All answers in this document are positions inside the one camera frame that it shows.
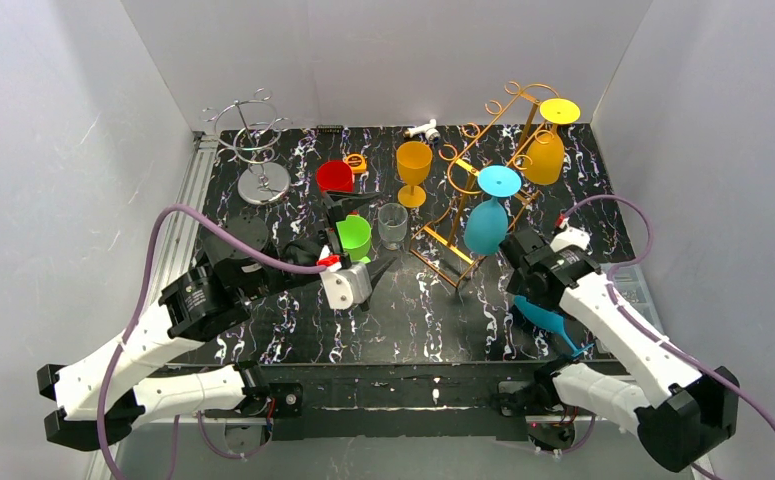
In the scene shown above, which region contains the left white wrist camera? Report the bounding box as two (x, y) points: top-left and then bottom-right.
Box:
(320, 262), (373, 310)

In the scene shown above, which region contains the green plastic wine glass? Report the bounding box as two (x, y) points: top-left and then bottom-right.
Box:
(337, 214), (372, 263)

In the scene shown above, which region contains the orange wine glass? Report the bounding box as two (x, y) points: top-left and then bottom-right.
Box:
(396, 141), (433, 208)
(523, 98), (581, 186)

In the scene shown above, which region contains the blue wine glass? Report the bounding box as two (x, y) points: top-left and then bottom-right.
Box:
(513, 295), (595, 357)

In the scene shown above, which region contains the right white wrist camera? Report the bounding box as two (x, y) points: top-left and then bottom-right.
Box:
(549, 226), (591, 252)

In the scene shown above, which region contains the teal wine glass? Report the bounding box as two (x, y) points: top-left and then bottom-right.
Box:
(464, 165), (522, 256)

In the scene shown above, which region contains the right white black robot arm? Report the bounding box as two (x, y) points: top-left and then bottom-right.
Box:
(500, 227), (739, 472)

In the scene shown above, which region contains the silver round glass rack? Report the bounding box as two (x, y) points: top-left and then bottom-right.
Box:
(202, 88), (291, 206)

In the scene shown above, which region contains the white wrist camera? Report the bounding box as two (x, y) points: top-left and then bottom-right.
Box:
(320, 262), (373, 310)
(549, 226), (591, 252)

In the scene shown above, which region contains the clear glass tumbler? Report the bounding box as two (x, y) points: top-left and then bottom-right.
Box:
(377, 203), (408, 250)

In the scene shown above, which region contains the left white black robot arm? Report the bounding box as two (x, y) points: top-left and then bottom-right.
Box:
(37, 191), (391, 452)

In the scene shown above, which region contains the gold wire glass rack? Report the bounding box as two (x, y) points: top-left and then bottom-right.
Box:
(410, 81), (581, 291)

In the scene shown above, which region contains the red plastic wine glass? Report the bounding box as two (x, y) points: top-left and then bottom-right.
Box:
(315, 160), (354, 193)

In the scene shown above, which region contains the clear plastic parts box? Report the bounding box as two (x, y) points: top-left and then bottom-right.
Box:
(614, 265), (663, 332)

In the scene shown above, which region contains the white small fitting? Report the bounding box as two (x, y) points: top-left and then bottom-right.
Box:
(403, 118), (441, 144)

